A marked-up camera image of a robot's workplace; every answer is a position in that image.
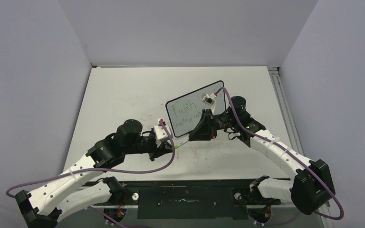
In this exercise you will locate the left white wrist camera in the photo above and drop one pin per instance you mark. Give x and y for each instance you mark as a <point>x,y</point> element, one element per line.
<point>162,134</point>

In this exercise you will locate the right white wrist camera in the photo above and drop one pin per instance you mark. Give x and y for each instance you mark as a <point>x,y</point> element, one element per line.
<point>210,100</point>

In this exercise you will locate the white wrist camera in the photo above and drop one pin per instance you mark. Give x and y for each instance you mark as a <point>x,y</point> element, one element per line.
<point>162,134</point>
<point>210,100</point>

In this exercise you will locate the aluminium front frame rail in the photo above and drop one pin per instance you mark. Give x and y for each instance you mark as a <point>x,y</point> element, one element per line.
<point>282,217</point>

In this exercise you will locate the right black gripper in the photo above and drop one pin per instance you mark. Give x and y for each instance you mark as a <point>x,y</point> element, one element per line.
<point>206,129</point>

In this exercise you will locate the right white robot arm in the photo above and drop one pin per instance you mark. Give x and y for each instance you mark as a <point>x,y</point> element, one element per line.
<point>310,184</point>

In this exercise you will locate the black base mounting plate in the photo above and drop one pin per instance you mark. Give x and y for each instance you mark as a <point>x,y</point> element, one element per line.
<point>200,199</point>

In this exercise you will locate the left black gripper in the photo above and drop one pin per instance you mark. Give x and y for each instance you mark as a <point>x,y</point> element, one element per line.
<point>162,149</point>

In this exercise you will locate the aluminium rail right side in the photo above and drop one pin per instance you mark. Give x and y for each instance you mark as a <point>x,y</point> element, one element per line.
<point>285,109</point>

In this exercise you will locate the black framed small whiteboard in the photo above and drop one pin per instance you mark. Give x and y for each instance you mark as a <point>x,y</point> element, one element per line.
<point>184,112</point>

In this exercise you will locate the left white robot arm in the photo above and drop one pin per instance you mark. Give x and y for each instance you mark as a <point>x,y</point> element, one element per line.
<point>60,196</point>

